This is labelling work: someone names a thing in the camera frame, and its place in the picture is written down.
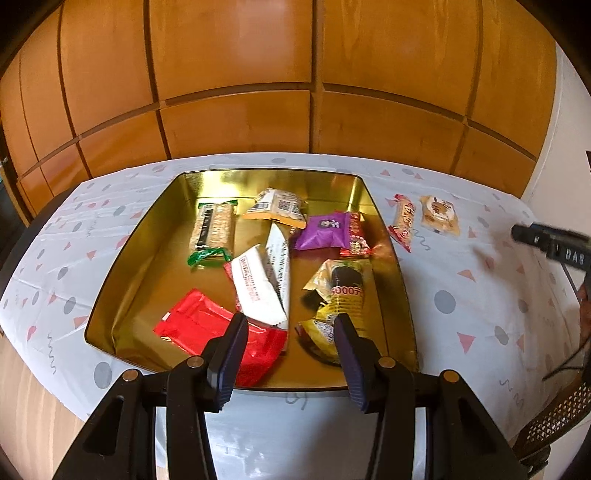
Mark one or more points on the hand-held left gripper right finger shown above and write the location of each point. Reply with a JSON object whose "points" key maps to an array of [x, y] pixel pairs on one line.
{"points": [[347, 360]]}

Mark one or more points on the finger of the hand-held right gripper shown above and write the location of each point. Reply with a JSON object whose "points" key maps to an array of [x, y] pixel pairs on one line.
{"points": [[531, 236]]}

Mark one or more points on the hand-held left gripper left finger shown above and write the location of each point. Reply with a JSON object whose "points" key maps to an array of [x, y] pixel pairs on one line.
{"points": [[233, 355]]}

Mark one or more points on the plain bright red snack packet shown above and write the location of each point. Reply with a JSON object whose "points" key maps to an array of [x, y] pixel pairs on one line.
{"points": [[194, 323]]}

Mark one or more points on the white red printed snack packet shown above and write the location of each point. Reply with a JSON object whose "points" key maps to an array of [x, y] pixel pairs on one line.
{"points": [[251, 281]]}

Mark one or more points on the long white snack packet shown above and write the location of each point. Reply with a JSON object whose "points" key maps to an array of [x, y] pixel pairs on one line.
{"points": [[279, 258]]}

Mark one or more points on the gold tin tray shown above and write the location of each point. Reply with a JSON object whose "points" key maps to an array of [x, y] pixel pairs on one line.
{"points": [[147, 277]]}

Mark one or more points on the red gold patterned snack packet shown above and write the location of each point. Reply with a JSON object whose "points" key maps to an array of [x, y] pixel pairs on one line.
{"points": [[358, 233]]}

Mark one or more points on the green ended granola bar packet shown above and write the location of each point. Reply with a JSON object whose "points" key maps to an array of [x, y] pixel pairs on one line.
{"points": [[212, 226]]}

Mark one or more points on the beige yellow snack packet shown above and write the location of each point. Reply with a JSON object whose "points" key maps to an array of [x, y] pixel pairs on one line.
{"points": [[277, 205]]}

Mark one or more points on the person's right forearm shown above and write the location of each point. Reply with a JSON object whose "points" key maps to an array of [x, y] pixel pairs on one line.
{"points": [[585, 304]]}

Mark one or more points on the yellow cake snack packet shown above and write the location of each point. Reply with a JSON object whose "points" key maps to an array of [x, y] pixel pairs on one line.
{"points": [[344, 290]]}

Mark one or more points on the beige cookie packet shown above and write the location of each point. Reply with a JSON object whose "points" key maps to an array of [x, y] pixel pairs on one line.
{"points": [[441, 214]]}

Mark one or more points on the white patterned tablecloth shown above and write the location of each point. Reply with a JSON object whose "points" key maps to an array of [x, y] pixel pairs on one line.
{"points": [[461, 304]]}

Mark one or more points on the red beige snack bar packet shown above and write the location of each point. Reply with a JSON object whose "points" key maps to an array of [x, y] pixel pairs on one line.
{"points": [[402, 221]]}

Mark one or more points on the purple snack packet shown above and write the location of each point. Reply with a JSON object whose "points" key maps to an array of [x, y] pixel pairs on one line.
{"points": [[323, 230]]}

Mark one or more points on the wicker chair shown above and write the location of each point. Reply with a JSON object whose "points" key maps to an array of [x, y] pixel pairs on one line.
{"points": [[554, 420]]}

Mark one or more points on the wooden panelled wardrobe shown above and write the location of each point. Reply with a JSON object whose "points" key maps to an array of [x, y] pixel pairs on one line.
{"points": [[277, 69]]}

